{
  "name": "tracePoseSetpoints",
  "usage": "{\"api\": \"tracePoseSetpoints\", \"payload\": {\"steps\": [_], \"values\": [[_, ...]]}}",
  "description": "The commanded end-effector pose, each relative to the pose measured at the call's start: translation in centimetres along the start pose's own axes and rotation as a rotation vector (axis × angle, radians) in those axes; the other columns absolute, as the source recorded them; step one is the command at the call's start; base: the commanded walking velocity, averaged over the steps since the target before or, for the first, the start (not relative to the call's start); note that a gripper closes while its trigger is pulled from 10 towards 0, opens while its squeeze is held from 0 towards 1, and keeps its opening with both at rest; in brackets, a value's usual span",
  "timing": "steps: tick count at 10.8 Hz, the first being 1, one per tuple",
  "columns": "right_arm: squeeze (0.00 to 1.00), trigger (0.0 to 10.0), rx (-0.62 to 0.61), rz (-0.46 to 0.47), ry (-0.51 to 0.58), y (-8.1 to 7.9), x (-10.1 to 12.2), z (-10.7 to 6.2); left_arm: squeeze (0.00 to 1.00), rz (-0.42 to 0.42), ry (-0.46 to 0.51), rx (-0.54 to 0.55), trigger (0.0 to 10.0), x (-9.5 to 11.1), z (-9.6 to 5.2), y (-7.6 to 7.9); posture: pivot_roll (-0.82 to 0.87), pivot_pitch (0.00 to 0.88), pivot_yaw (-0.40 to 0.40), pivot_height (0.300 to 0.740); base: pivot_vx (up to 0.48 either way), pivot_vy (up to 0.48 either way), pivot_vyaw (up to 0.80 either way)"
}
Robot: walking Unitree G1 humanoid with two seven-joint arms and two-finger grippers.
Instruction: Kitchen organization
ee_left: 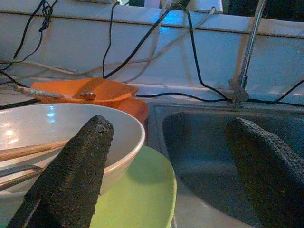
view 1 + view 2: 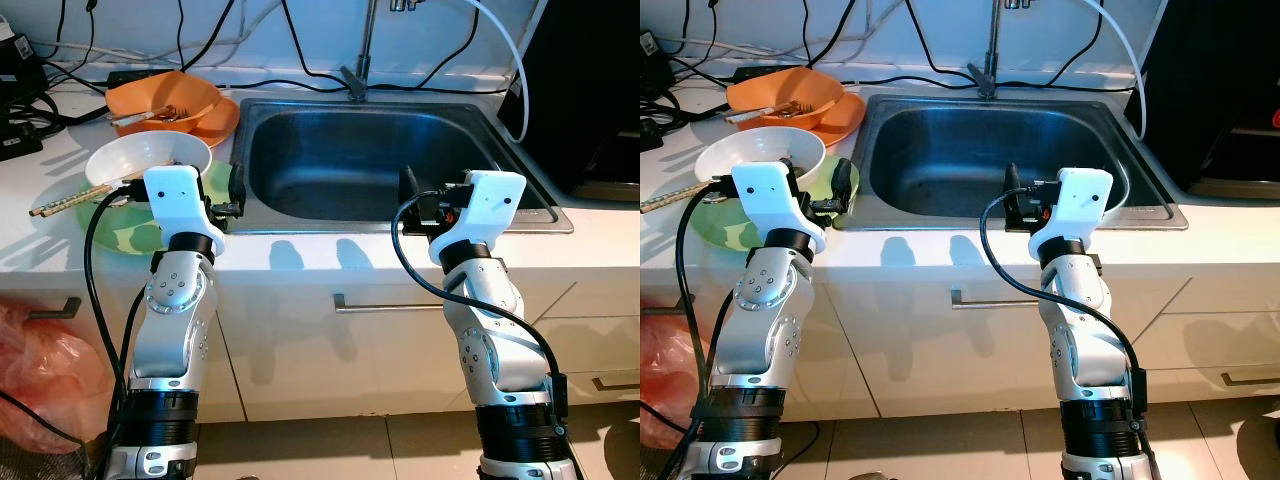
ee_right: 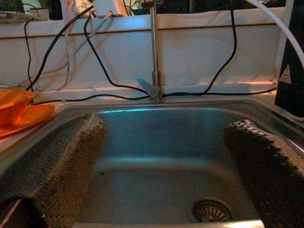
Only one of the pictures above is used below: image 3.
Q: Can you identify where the thin black cable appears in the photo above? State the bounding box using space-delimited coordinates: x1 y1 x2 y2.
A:
23 18 40 88

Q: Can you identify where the thick black power cable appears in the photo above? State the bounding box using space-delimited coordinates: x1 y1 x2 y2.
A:
25 5 95 92

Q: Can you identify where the orange bowl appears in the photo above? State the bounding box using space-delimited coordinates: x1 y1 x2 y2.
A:
0 89 36 128

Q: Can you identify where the chrome sink faucet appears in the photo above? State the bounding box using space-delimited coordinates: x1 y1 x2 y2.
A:
135 0 166 104

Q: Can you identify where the white hose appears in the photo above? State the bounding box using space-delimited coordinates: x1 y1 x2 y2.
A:
246 0 304 62

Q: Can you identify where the white power adapter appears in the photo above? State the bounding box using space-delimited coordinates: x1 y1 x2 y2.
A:
92 0 124 18

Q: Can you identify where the white cable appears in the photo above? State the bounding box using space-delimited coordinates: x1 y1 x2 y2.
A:
0 9 114 93

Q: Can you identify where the orange plate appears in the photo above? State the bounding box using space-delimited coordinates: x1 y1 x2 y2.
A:
0 103 56 138

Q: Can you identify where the metal sink drain strainer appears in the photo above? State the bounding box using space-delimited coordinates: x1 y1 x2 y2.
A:
191 198 235 224

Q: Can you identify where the stainless steel sink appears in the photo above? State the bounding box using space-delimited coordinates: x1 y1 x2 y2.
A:
0 98 304 228

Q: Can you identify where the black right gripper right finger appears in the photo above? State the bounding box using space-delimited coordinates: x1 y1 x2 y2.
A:
224 119 304 228

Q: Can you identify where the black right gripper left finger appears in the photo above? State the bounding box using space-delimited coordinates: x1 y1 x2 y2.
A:
0 113 107 228

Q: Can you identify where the black box with white triangle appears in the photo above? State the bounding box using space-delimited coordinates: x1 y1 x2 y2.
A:
274 0 304 119

